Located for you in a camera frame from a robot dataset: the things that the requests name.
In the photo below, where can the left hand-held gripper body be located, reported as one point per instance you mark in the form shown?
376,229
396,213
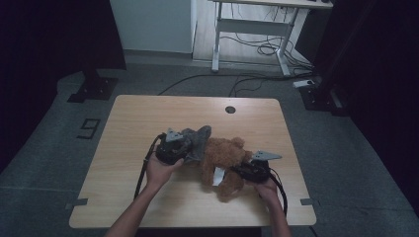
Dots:
171,149

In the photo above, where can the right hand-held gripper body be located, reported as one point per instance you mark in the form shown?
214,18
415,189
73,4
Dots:
258,171

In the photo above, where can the brown teddy bear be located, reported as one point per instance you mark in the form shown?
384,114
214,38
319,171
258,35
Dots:
224,154

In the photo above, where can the grey towel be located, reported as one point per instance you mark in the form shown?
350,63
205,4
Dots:
199,141

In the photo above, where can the person's right hand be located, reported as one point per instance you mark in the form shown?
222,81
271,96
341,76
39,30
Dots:
270,192

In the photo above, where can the person's left hand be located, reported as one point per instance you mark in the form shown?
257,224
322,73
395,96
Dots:
159,174

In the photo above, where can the grey tape strip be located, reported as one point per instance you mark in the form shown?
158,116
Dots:
309,201
77,203

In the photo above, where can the person's dark clothing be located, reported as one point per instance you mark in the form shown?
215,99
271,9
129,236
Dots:
197,233

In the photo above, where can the black stand base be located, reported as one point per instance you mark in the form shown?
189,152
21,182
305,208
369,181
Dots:
314,98
95,89

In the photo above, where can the white power strip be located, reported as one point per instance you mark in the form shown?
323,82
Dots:
303,83

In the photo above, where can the dark curtain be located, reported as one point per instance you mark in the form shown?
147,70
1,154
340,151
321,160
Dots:
39,49
378,65

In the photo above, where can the white desk frame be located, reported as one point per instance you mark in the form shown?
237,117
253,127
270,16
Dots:
250,26

